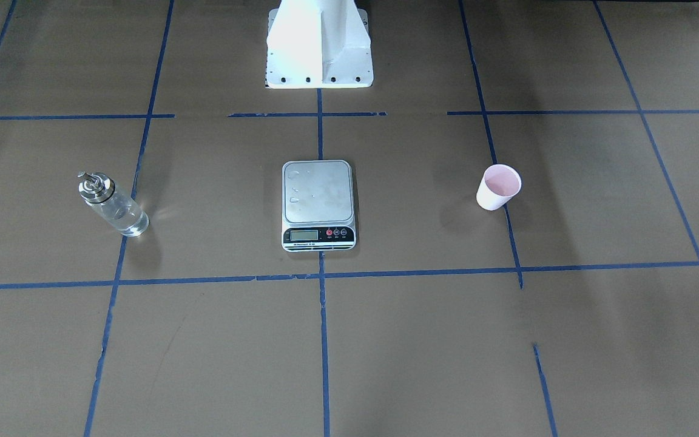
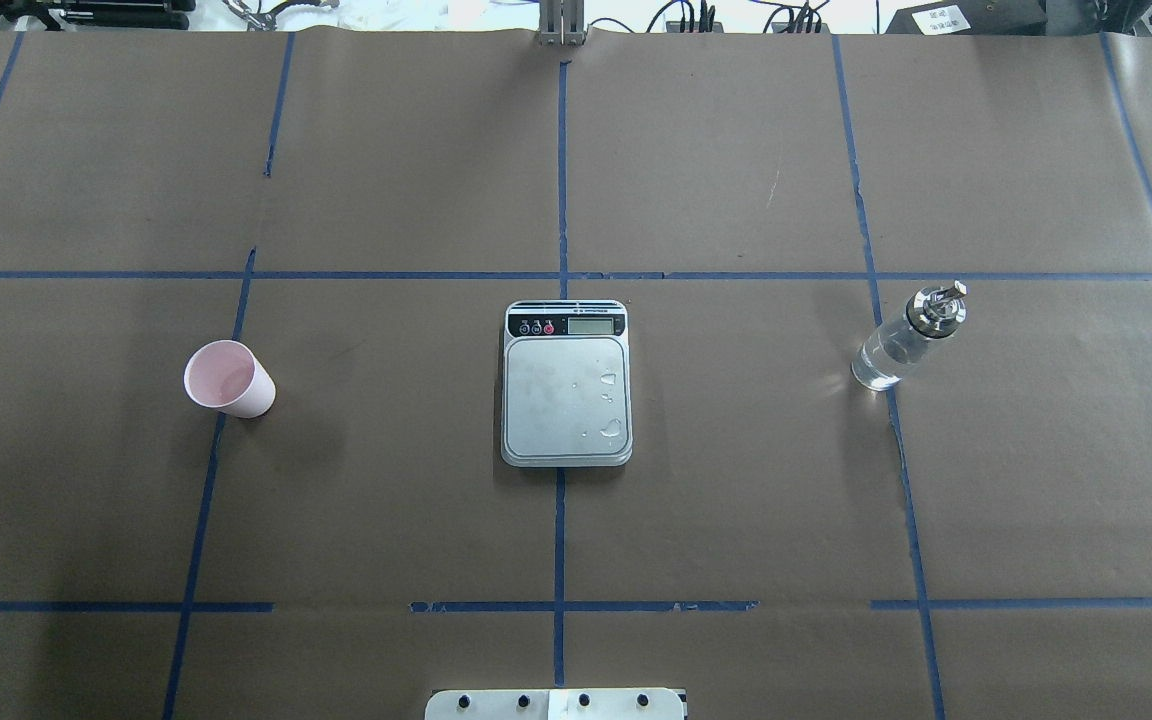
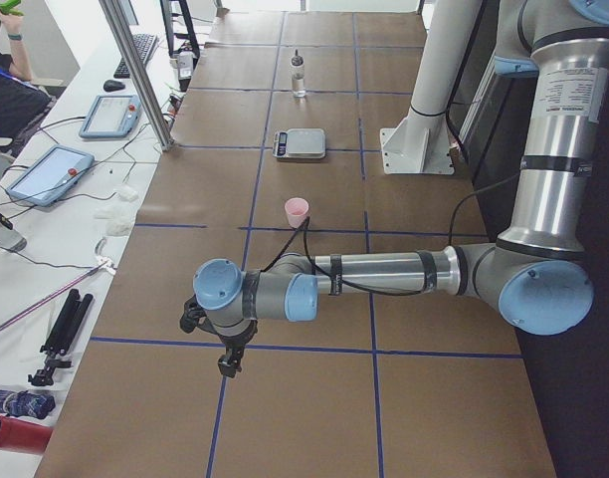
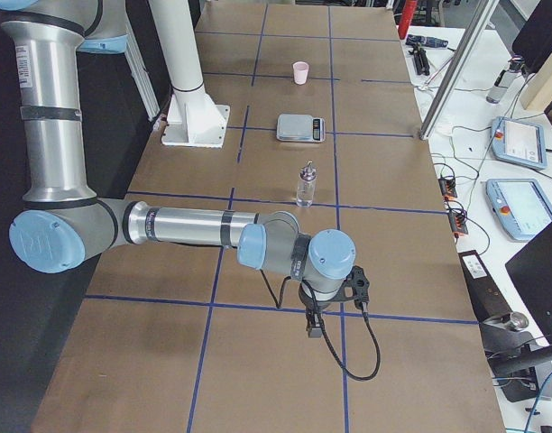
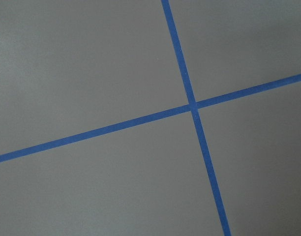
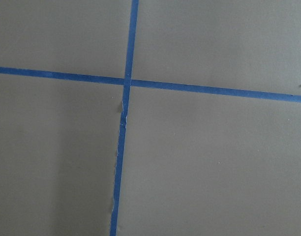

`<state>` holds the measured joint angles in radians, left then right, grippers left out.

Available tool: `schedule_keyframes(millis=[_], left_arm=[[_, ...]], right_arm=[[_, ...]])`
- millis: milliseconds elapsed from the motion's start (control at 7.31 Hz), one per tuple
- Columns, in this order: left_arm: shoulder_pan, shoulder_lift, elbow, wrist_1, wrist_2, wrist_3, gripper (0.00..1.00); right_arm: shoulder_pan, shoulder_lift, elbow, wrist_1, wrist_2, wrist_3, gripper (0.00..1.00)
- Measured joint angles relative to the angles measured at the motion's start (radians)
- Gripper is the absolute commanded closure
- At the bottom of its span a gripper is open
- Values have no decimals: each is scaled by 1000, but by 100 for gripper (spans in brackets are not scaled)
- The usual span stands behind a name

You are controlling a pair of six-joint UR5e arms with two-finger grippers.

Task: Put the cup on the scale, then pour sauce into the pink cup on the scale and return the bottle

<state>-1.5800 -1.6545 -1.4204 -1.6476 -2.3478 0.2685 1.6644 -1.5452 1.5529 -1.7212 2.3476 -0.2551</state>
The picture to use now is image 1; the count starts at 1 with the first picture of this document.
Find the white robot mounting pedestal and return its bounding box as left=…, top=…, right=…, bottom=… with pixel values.
left=265, top=1, right=374, bottom=89

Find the silver digital kitchen scale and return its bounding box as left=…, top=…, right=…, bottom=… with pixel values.
left=281, top=160, right=357, bottom=252

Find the clear glass sauce bottle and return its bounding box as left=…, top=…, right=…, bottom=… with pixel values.
left=77, top=172, right=149, bottom=237

